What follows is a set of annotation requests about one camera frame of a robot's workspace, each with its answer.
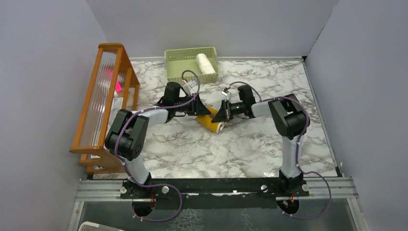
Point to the yellow towel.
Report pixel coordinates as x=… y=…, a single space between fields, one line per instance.
x=206 y=121

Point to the aluminium frame rail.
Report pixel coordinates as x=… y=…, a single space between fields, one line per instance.
x=332 y=205

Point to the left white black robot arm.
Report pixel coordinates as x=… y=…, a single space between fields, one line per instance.
x=127 y=133

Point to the white cream towel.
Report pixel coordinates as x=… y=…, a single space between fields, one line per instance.
x=204 y=64

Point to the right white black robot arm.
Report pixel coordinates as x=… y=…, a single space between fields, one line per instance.
x=291 y=122

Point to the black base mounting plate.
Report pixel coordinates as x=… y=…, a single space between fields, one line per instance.
x=212 y=193

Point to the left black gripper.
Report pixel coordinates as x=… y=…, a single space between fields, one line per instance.
x=197 y=108

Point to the light green plastic basket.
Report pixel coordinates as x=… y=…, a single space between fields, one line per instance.
x=179 y=60

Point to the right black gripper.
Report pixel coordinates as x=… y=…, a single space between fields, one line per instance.
x=224 y=114

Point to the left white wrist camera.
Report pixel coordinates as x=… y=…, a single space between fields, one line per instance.
x=188 y=87

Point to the wooden rack with clear panel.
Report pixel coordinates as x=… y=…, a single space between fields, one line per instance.
x=100 y=107

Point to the white basket corner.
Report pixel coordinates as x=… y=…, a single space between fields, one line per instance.
x=90 y=226

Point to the pink object in rack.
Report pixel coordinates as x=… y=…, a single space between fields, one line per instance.
x=118 y=88

